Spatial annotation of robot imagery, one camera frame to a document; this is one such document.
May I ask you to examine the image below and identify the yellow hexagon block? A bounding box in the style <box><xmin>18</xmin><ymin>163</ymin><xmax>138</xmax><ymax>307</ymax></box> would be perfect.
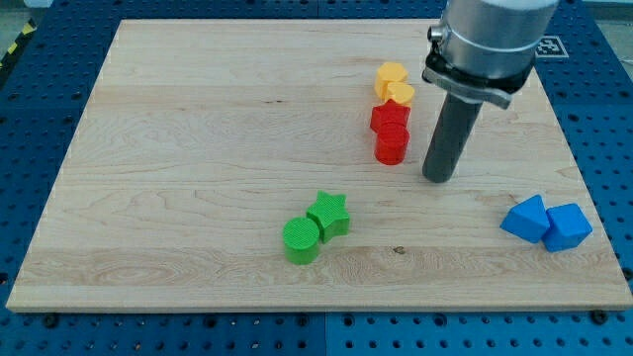
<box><xmin>374</xmin><ymin>61</ymin><xmax>408</xmax><ymax>100</ymax></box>

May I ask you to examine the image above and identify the red cylinder block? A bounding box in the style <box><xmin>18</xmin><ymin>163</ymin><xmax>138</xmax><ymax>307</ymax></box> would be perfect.
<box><xmin>375</xmin><ymin>124</ymin><xmax>409</xmax><ymax>165</ymax></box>

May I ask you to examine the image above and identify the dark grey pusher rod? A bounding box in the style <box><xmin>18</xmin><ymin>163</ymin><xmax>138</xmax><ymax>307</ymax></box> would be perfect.
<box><xmin>421</xmin><ymin>93</ymin><xmax>483</xmax><ymax>183</ymax></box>

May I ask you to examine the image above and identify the red star block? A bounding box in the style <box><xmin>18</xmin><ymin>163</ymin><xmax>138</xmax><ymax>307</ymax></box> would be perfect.
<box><xmin>370</xmin><ymin>100</ymin><xmax>411</xmax><ymax>133</ymax></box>

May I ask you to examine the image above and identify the black white fiducial tag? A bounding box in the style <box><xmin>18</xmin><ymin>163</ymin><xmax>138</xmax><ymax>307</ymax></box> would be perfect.
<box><xmin>535</xmin><ymin>35</ymin><xmax>569</xmax><ymax>58</ymax></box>

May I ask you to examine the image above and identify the green star block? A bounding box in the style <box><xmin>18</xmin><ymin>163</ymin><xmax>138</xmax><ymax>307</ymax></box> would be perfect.
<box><xmin>306</xmin><ymin>191</ymin><xmax>350</xmax><ymax>244</ymax></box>

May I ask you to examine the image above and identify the light wooden board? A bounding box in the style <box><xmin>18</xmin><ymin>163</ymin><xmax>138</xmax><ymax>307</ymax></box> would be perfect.
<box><xmin>7</xmin><ymin>20</ymin><xmax>632</xmax><ymax>312</ymax></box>

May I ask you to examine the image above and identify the black yellow hazard tape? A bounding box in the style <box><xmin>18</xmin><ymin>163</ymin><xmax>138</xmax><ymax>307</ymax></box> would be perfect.
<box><xmin>1</xmin><ymin>18</ymin><xmax>38</xmax><ymax>70</ymax></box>

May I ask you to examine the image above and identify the blue triangle block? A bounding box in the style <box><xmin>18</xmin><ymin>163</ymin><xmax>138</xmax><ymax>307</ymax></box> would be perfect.
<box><xmin>499</xmin><ymin>195</ymin><xmax>551</xmax><ymax>243</ymax></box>

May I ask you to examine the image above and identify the blue cube block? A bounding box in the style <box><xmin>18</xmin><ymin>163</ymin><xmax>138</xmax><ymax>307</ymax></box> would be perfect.
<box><xmin>542</xmin><ymin>203</ymin><xmax>592</xmax><ymax>252</ymax></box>

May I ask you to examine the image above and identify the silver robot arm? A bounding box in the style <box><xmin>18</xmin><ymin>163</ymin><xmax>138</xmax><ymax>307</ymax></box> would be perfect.
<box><xmin>421</xmin><ymin>0</ymin><xmax>559</xmax><ymax>109</ymax></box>

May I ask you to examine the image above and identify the green cylinder block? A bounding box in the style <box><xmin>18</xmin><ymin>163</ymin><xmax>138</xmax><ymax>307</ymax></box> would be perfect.
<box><xmin>282</xmin><ymin>217</ymin><xmax>319</xmax><ymax>265</ymax></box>

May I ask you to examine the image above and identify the yellow heart block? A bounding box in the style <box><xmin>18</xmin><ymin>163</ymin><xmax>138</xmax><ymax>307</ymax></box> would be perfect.
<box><xmin>385</xmin><ymin>82</ymin><xmax>415</xmax><ymax>107</ymax></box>

